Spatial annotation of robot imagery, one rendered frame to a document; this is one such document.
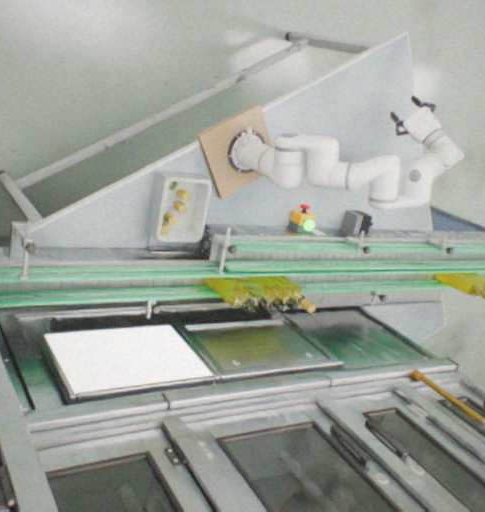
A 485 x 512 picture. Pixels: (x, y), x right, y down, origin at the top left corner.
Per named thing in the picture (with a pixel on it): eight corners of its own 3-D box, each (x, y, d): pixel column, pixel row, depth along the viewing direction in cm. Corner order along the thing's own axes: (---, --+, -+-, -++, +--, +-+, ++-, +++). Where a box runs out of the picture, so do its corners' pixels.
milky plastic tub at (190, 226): (146, 233, 212) (156, 242, 205) (156, 170, 205) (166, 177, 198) (191, 234, 221) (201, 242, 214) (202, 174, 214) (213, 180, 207)
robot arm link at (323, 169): (344, 194, 188) (347, 142, 181) (269, 186, 196) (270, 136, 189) (350, 184, 195) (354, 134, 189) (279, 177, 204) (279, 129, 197)
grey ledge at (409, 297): (257, 299, 244) (273, 312, 235) (262, 279, 242) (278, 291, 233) (424, 293, 295) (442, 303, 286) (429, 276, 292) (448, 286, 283)
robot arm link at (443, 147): (437, 175, 212) (458, 154, 207) (416, 152, 215) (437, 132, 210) (453, 170, 224) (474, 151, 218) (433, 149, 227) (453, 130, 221)
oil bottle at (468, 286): (433, 278, 279) (486, 305, 256) (437, 266, 277) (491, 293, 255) (442, 277, 282) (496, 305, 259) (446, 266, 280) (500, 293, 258)
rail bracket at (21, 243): (2, 255, 187) (18, 286, 169) (6, 201, 182) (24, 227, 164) (19, 255, 189) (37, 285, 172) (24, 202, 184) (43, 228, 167)
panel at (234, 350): (36, 341, 181) (68, 407, 154) (37, 332, 180) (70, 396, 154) (284, 322, 229) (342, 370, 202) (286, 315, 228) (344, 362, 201)
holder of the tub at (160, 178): (144, 246, 214) (152, 255, 208) (156, 170, 205) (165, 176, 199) (187, 247, 223) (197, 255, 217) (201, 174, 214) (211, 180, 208)
